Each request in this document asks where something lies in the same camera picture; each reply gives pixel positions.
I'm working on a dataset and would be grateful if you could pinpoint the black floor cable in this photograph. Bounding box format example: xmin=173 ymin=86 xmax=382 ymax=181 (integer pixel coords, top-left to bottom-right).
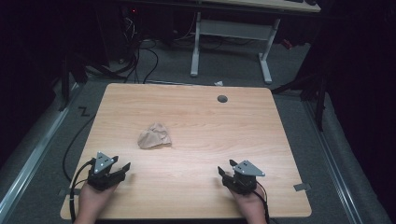
xmin=62 ymin=113 xmax=98 ymax=183

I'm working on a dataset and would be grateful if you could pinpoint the bundle of black cables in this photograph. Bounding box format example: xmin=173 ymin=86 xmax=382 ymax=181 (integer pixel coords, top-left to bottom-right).
xmin=120 ymin=6 xmax=161 ymax=85

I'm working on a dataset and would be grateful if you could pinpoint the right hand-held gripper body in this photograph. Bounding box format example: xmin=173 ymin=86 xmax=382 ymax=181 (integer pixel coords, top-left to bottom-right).
xmin=222 ymin=160 xmax=266 ymax=196

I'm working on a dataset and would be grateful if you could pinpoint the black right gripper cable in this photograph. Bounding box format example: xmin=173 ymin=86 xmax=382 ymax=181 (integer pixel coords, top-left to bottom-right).
xmin=252 ymin=181 xmax=272 ymax=224

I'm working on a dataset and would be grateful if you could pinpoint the grey tape piece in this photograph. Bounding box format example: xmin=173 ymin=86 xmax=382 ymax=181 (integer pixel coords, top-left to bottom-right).
xmin=292 ymin=182 xmax=312 ymax=192

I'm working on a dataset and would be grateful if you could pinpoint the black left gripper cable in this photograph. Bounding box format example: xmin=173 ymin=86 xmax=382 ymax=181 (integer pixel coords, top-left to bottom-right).
xmin=68 ymin=158 xmax=96 ymax=224

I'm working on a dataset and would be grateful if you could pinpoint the brown paper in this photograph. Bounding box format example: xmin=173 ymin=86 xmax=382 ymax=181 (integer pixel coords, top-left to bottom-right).
xmin=136 ymin=121 xmax=173 ymax=150

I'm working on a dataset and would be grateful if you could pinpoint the person's right hand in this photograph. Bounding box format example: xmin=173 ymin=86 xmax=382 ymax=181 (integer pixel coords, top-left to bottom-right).
xmin=229 ymin=185 xmax=269 ymax=224

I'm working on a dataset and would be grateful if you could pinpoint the white metal-legged desk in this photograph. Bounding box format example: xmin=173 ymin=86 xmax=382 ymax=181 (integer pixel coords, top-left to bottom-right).
xmin=190 ymin=0 xmax=322 ymax=85

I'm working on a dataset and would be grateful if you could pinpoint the black metal stand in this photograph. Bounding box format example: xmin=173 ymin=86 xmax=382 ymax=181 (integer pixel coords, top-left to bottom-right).
xmin=57 ymin=50 xmax=90 ymax=112
xmin=270 ymin=69 xmax=329 ymax=133

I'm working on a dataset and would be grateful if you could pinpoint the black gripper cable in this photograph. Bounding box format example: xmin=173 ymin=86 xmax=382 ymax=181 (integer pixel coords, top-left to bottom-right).
xmin=68 ymin=158 xmax=96 ymax=224
xmin=252 ymin=181 xmax=272 ymax=224

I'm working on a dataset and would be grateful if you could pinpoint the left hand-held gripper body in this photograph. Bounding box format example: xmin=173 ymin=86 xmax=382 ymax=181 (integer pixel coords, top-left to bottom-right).
xmin=87 ymin=151 xmax=127 ymax=191

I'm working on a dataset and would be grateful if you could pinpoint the metal floor rail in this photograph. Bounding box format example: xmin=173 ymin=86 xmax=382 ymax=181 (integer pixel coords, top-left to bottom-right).
xmin=0 ymin=81 xmax=82 ymax=217
xmin=302 ymin=98 xmax=364 ymax=224

